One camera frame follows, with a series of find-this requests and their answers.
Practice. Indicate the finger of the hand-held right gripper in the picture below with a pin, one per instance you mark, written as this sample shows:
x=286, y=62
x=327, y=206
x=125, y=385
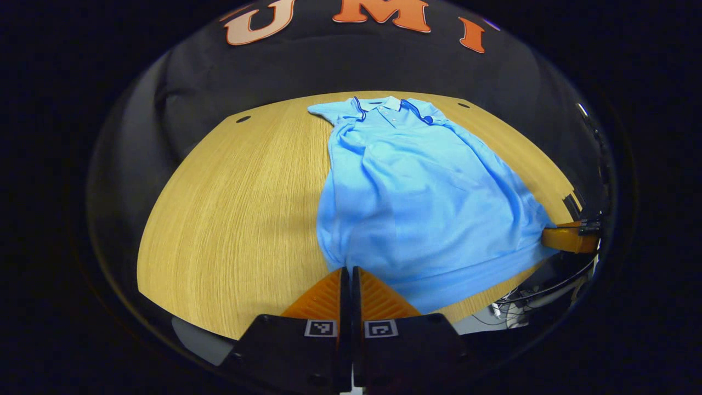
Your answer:
x=565, y=238

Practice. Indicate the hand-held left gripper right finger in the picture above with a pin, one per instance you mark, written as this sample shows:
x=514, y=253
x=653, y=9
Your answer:
x=406, y=351

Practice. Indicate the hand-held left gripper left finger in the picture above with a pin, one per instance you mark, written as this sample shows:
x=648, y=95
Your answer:
x=296, y=351

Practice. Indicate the light blue T-shirt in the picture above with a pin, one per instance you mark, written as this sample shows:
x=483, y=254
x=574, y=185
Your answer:
x=428, y=208

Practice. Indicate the black backdrop cloth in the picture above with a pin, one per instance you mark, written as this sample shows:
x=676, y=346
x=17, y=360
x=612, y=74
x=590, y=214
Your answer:
x=274, y=71

